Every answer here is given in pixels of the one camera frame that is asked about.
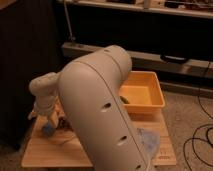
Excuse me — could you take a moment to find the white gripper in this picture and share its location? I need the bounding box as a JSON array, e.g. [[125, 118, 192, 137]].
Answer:
[[28, 105, 64, 128]]

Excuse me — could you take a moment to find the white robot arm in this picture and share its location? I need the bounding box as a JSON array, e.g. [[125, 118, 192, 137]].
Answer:
[[29, 45, 156, 171]]

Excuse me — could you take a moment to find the bunch of dark grapes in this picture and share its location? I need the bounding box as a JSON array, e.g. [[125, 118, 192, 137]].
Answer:
[[61, 120, 71, 130]]

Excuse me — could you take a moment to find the thin brown twig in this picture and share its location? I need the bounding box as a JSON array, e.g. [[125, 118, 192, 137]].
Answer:
[[51, 135, 76, 146]]

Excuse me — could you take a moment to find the long white shelf board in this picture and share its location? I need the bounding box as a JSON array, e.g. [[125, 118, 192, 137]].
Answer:
[[62, 42, 213, 79]]

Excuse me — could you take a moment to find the metal lamp pole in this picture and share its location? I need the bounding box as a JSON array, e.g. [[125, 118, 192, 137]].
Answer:
[[63, 0, 76, 44]]

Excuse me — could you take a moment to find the orange plastic bin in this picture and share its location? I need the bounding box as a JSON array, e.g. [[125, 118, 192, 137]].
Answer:
[[119, 71, 165, 114]]

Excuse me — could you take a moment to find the grey crumpled cloth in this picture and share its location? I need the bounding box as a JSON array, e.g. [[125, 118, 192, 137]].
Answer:
[[137, 128, 160, 159]]

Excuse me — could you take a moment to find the dish brush with white handle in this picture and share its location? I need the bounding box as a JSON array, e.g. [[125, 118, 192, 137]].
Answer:
[[120, 96, 130, 104]]

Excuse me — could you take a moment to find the black handle on shelf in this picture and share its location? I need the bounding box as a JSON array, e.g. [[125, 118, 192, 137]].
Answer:
[[160, 55, 189, 64]]

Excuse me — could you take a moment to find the black cable on floor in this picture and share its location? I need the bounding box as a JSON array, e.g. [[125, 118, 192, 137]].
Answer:
[[182, 61, 213, 171]]

